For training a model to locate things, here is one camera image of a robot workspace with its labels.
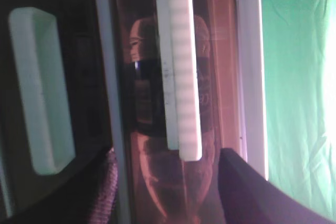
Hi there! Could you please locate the clear plastic water bottle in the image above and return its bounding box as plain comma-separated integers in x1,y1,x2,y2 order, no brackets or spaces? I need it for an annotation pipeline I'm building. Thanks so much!
130,16,215,223

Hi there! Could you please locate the white plastic drawer cabinet frame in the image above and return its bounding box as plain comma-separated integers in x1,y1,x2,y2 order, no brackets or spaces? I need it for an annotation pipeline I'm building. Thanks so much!
96,0,268,223

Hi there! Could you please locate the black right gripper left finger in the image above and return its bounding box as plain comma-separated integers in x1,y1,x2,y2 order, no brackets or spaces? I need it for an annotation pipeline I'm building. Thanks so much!
86,148,118,223

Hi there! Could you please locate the green cloth table cover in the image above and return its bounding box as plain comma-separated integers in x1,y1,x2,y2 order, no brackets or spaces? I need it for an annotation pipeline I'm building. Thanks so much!
262,0,335,220

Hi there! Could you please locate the translucent brown drawer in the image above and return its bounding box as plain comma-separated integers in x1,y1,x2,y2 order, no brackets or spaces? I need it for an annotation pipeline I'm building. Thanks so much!
116,0,240,223
1,0,112,221

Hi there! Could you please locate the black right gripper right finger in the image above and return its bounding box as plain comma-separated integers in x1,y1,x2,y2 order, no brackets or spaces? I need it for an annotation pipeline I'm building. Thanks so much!
218,148,333,224

